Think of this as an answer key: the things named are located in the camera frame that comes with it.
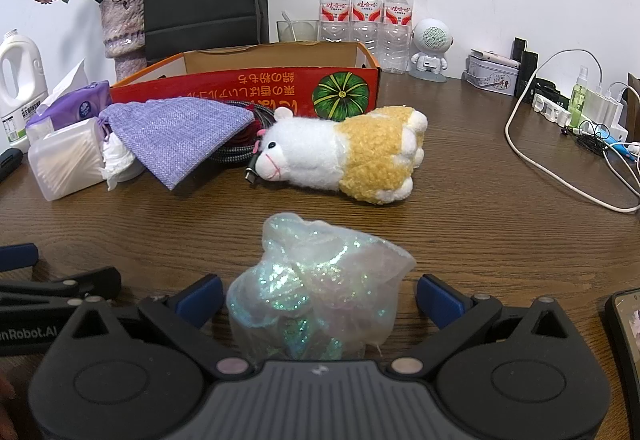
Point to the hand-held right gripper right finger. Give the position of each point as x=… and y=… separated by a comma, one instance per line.
x=440, y=298

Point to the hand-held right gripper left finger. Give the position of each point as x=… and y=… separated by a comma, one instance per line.
x=200, y=296

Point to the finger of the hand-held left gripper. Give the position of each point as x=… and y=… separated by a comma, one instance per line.
x=75, y=284
x=17, y=258

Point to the translucent cotton swab box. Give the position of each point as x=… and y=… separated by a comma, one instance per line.
x=62, y=159

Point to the iridescent plastic bag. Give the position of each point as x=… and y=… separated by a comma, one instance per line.
x=310, y=290

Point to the white and yellow plush toy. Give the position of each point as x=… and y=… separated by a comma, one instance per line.
x=330, y=149

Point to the red cardboard box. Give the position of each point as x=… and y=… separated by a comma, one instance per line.
x=280, y=87

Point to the dark blue case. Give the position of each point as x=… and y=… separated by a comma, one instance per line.
x=9, y=162

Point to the crumpled white tissue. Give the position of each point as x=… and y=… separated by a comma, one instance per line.
x=116, y=157

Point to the purple tissue pack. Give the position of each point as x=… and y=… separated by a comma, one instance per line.
x=75, y=107

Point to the purple fabric pouch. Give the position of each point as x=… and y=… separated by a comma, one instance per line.
x=170, y=134

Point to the white detergent bottle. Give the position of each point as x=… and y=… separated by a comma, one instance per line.
x=20, y=84

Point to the black smartphone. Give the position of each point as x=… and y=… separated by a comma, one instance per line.
x=625, y=345

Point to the white tin box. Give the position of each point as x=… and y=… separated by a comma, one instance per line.
x=490, y=74

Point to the green spray bottle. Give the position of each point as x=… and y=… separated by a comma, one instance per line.
x=579, y=102

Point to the white charger block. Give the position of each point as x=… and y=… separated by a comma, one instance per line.
x=605, y=112

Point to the black upright box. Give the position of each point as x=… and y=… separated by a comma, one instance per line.
x=526, y=64

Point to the mottled purple vase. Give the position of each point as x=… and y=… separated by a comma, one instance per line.
x=122, y=29

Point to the white robot speaker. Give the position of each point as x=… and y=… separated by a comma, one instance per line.
x=432, y=42

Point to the brown paper bag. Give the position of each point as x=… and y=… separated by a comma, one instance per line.
x=635, y=99

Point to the clear water bottle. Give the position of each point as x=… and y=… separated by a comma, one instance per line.
x=334, y=9
x=366, y=12
x=398, y=19

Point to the glass cup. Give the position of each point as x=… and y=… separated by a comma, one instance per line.
x=297, y=30

